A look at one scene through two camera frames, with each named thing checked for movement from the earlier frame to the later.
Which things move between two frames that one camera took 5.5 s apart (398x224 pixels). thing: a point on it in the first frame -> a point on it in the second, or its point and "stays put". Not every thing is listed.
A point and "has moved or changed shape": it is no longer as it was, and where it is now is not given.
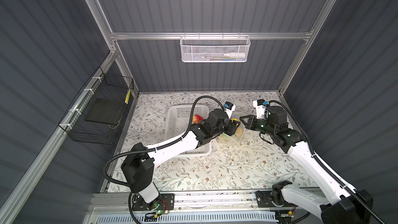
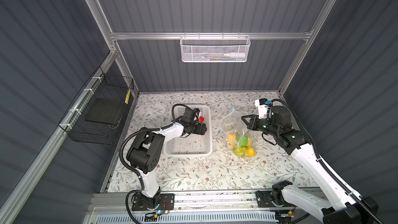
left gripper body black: [216, 133] -> [196, 128]
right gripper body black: [262, 127] stays put
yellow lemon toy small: [236, 120] -> [231, 138]
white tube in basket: [234, 54] stays put
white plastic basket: [178, 120] stays put
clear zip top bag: [235, 140] has moved or changed shape
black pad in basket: [105, 110] stays put
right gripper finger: [251, 124] stays put
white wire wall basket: [214, 49] stays put
